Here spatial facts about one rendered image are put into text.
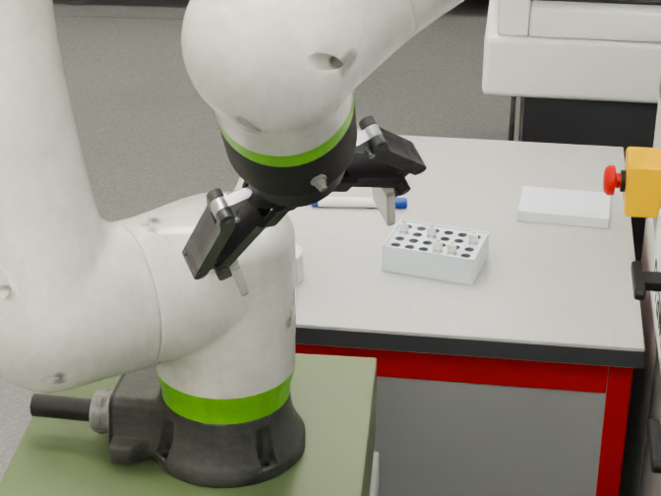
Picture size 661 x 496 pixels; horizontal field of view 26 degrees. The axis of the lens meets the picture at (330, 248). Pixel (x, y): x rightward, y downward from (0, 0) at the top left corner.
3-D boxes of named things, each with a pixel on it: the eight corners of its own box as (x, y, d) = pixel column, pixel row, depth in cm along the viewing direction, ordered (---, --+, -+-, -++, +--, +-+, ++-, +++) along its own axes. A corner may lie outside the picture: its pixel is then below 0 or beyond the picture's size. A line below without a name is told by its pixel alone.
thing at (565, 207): (516, 220, 203) (517, 210, 202) (522, 195, 210) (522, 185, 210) (608, 228, 201) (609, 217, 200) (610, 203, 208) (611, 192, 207)
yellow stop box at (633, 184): (619, 217, 186) (624, 166, 183) (617, 194, 192) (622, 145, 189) (659, 219, 185) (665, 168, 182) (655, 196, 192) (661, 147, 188)
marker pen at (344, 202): (311, 209, 206) (311, 199, 206) (311, 204, 208) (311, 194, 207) (406, 210, 206) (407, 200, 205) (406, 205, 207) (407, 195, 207)
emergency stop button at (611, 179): (602, 200, 187) (604, 171, 185) (601, 187, 190) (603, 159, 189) (625, 201, 186) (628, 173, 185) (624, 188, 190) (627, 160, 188)
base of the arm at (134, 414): (14, 466, 133) (8, 412, 131) (65, 383, 146) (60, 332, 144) (290, 495, 130) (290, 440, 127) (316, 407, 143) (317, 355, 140)
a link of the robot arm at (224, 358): (108, 382, 135) (96, 199, 127) (255, 341, 143) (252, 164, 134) (167, 451, 126) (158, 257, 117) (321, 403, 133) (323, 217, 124)
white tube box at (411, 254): (382, 271, 190) (382, 245, 188) (399, 243, 197) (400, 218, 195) (472, 285, 186) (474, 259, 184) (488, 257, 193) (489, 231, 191)
